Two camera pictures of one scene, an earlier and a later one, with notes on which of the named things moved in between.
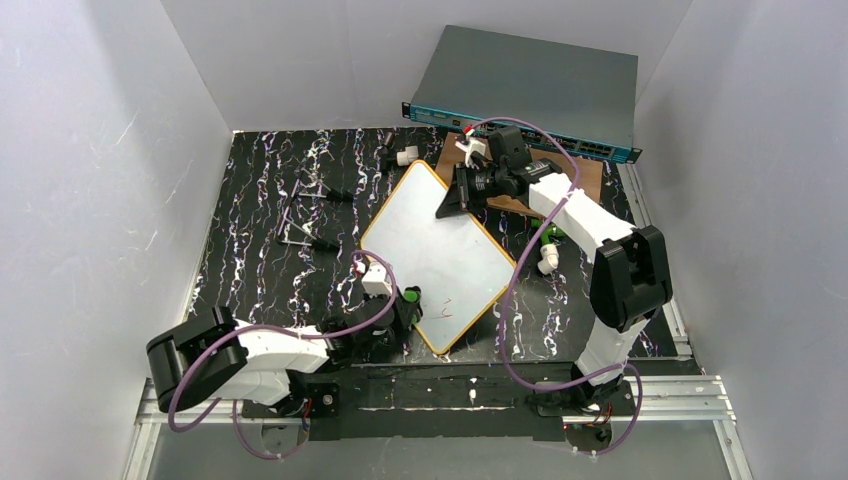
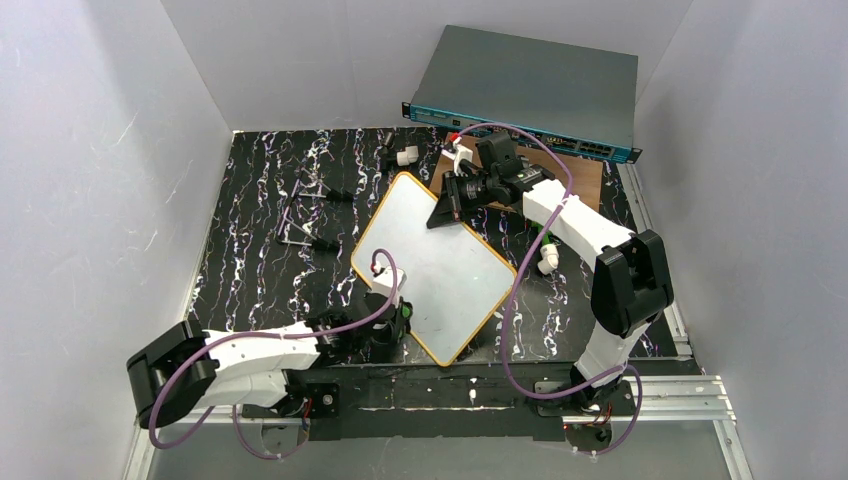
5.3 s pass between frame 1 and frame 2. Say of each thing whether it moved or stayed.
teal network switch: stayed
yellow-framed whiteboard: moved
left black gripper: stayed
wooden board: stayed
